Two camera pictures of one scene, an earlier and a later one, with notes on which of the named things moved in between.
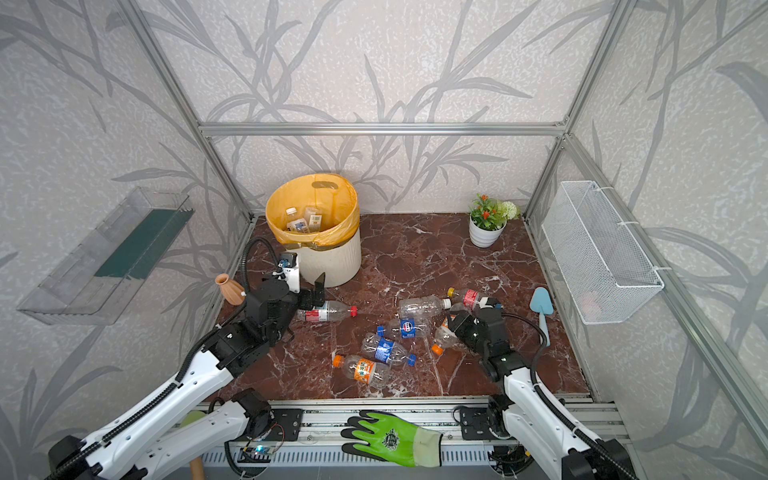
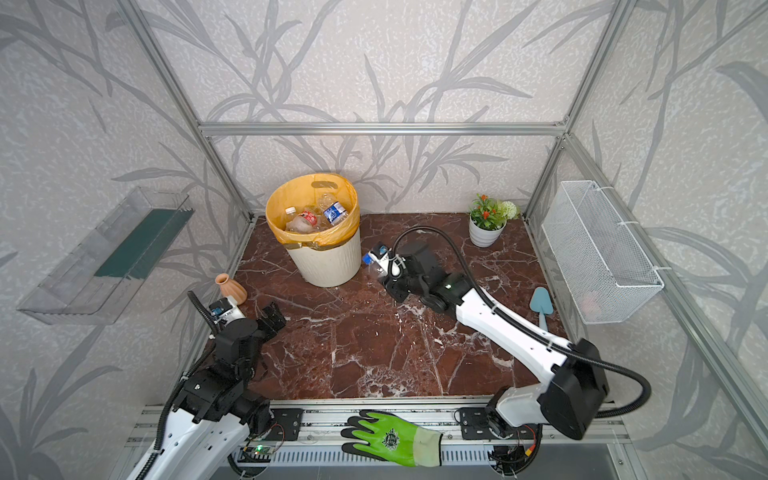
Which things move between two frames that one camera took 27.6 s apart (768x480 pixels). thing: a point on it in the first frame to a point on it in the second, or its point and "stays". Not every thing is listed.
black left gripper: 306,298 to 260,325
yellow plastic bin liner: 334,198 stays
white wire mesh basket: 606,271 stays
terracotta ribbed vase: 231,289 stays
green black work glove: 393,440 stays
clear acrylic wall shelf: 96,281 stays
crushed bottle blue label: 384,350 to 372,264
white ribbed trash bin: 340,261 stays
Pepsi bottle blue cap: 410,328 to 332,210
